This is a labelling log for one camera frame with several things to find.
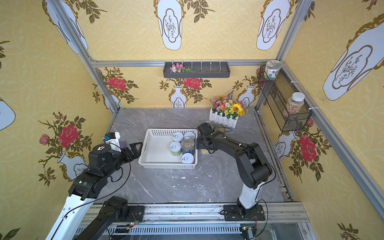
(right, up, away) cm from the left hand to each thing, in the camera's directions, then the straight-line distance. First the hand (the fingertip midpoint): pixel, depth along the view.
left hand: (130, 145), depth 72 cm
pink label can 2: (+27, -10, +16) cm, 33 cm away
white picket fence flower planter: (+52, +12, +35) cm, 64 cm away
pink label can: (+28, +2, +25) cm, 38 cm away
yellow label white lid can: (+37, -7, +21) cm, 43 cm away
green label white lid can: (+19, -6, +20) cm, 28 cm away
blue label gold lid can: (+27, -3, +18) cm, 32 cm away
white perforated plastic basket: (+6, -9, +25) cm, 28 cm away
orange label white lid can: (+20, +2, +25) cm, 32 cm away
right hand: (+39, -2, +24) cm, 46 cm away
